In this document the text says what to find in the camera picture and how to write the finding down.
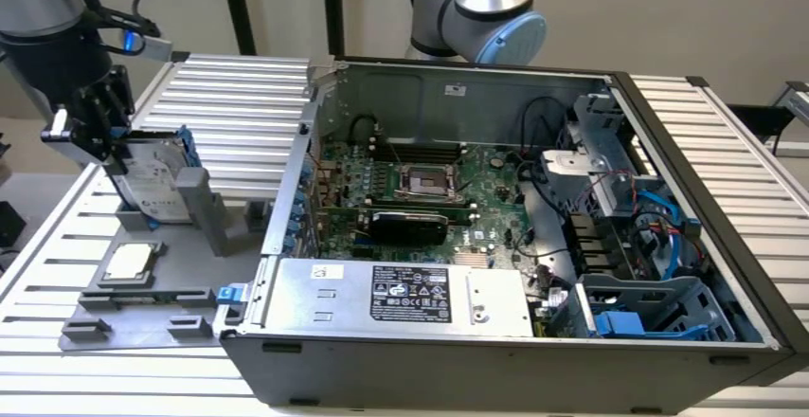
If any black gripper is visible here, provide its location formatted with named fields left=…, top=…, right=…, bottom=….
left=0, top=27, right=137, bottom=177

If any silver hard disk blue bracket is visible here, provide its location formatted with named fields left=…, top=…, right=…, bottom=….
left=110, top=124, right=205, bottom=229

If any black slanted stand pole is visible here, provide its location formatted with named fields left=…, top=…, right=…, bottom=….
left=211, top=0, right=257, bottom=56

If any black box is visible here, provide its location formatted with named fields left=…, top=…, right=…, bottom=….
left=0, top=200, right=27, bottom=248

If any silver CPU chip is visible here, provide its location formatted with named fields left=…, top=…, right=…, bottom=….
left=102, top=241, right=163, bottom=283

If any black upright stand pole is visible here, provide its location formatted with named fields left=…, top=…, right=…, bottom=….
left=319, top=0, right=347, bottom=58

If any green RAM stick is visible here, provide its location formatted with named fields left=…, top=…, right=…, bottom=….
left=77, top=287, right=210, bottom=308

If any grey parts rack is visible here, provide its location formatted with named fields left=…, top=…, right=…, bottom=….
left=55, top=166, right=281, bottom=353

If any blue case latch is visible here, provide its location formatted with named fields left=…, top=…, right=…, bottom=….
left=213, top=282, right=246, bottom=305

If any CPU socket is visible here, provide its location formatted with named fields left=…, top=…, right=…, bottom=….
left=389, top=162, right=467, bottom=203

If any black graphics card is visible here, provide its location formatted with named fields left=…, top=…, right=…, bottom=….
left=363, top=209, right=451, bottom=246

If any silver power supply unit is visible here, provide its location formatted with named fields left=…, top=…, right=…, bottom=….
left=259, top=257, right=537, bottom=338

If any green motherboard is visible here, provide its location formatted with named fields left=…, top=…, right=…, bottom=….
left=306, top=140, right=551, bottom=272

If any metal drive cage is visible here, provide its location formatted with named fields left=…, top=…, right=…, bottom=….
left=538, top=93, right=666, bottom=215

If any black open PC case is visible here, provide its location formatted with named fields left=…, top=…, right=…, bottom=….
left=218, top=55, right=809, bottom=409

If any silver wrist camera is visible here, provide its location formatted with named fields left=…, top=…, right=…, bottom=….
left=121, top=29, right=173, bottom=62

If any short black wire loop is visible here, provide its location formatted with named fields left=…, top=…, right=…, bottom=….
left=349, top=113, right=381, bottom=147

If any long black wire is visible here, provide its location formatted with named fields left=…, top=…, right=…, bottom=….
left=518, top=96, right=571, bottom=154

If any blue wire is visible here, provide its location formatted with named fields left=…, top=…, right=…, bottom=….
left=635, top=188, right=703, bottom=281

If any aluminium frame with black bracket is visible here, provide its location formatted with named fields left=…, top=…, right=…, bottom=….
left=723, top=80, right=809, bottom=157

